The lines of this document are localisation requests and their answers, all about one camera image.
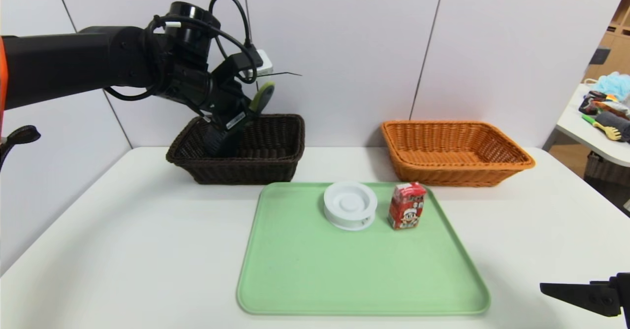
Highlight dark brown wicker basket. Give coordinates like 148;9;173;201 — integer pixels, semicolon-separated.
166;114;306;185

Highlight light blue cloth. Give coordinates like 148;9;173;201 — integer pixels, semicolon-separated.
586;72;630;101

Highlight red milk carton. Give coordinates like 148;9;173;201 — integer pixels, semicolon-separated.
388;182;427;230

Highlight colourful snack packets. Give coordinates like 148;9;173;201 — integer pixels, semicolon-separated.
577;92;630;120

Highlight dark grey cloth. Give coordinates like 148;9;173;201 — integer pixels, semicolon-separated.
594;112;630;143

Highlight dark wicker storage basket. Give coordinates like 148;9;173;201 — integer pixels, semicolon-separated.
584;152;630;188

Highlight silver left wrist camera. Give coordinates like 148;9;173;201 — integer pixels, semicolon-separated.
246;49;274;77

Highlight grey brush green handle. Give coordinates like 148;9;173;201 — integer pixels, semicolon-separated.
204;82;276;158

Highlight white side table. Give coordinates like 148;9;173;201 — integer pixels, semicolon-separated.
555;84;630;168

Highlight light green plastic tray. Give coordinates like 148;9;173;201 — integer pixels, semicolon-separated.
237;182;491;316

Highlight white round plastic container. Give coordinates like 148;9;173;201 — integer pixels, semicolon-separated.
323;181;378;231

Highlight wooden shelf cabinet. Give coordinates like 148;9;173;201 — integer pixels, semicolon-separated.
582;0;630;84

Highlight dark grey square object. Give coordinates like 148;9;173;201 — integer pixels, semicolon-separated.
587;47;610;66

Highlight orange wicker basket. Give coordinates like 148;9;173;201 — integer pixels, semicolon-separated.
380;121;536;187

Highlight black cable loop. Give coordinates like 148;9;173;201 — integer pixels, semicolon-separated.
0;126;41;172

